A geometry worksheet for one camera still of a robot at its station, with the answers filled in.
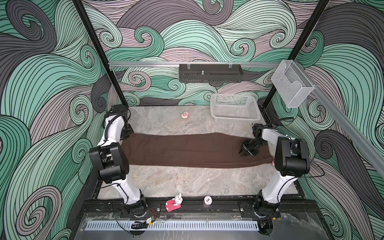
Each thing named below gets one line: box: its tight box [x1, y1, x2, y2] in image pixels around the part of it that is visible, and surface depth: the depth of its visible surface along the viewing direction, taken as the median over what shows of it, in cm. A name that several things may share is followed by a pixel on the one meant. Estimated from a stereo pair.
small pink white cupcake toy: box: [181, 111, 189, 119], surface depth 113 cm
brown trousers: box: [121, 132, 275, 168], surface depth 94 cm
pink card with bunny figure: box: [165, 193, 183, 213], surface depth 74 cm
